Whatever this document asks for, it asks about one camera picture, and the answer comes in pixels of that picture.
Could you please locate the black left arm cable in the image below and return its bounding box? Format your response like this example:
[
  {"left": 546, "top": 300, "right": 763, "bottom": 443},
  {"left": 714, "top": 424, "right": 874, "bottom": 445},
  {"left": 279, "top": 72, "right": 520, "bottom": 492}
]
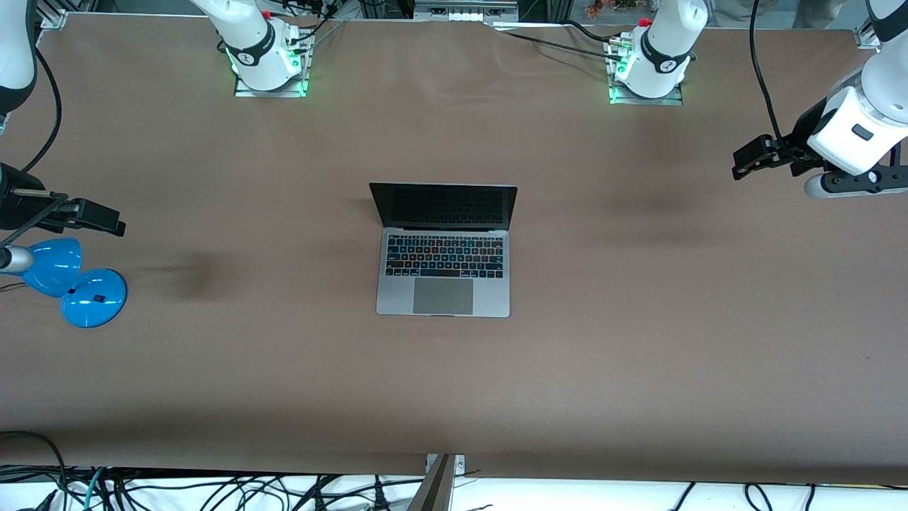
[{"left": 749, "top": 0, "right": 785, "bottom": 143}]

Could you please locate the short black table cable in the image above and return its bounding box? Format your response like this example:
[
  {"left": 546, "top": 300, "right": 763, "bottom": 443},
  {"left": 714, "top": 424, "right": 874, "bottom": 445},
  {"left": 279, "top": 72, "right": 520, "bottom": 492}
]
[{"left": 564, "top": 19, "right": 616, "bottom": 43}]

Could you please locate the blue desk lamp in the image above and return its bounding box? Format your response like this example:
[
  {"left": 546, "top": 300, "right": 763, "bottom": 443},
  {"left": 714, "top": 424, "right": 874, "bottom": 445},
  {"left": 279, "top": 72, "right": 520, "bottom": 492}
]
[{"left": 0, "top": 238, "right": 128, "bottom": 329}]

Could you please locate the grey laptop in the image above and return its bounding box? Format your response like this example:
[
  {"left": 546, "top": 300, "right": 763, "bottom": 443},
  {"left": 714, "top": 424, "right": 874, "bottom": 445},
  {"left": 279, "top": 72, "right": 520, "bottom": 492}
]
[{"left": 369, "top": 182, "right": 519, "bottom": 318}]

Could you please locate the grey power strip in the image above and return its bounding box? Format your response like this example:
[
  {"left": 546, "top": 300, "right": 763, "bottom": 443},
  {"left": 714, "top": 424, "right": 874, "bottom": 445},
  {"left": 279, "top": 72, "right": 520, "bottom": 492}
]
[{"left": 414, "top": 0, "right": 520, "bottom": 22}]

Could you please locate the black looped floor cable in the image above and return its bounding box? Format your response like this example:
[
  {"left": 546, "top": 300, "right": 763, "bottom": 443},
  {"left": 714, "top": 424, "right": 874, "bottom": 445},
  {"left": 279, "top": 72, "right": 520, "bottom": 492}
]
[{"left": 0, "top": 430, "right": 68, "bottom": 511}]

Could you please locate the long black table cable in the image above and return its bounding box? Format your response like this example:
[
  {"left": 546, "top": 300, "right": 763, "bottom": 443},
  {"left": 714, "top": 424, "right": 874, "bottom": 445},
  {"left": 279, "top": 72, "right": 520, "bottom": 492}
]
[{"left": 493, "top": 27, "right": 619, "bottom": 59}]

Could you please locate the teal cable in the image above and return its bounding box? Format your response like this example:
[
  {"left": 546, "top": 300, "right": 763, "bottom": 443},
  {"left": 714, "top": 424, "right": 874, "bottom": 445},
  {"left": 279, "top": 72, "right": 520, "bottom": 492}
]
[{"left": 84, "top": 467, "right": 107, "bottom": 511}]

